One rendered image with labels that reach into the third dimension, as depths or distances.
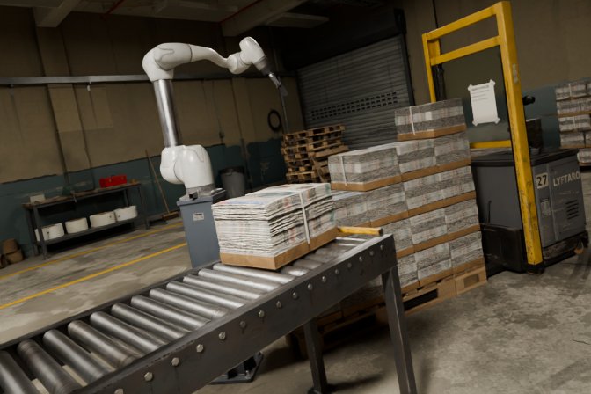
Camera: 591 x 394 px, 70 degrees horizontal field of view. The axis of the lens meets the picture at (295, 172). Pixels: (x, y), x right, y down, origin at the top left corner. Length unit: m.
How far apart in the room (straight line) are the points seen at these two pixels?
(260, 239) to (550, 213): 2.44
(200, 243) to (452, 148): 1.72
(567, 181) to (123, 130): 7.56
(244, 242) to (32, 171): 7.13
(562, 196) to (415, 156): 1.24
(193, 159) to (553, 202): 2.52
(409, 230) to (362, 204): 0.38
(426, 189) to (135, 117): 7.17
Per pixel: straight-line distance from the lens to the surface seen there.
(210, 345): 1.12
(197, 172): 2.23
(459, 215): 3.02
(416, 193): 2.77
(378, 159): 2.59
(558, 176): 3.52
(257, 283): 1.37
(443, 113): 2.94
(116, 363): 1.15
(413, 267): 2.82
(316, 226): 1.59
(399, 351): 1.80
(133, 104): 9.16
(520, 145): 3.15
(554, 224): 3.54
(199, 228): 2.27
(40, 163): 8.49
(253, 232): 1.47
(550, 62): 8.77
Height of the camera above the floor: 1.23
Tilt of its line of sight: 5 degrees down
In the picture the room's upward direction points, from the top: 10 degrees counter-clockwise
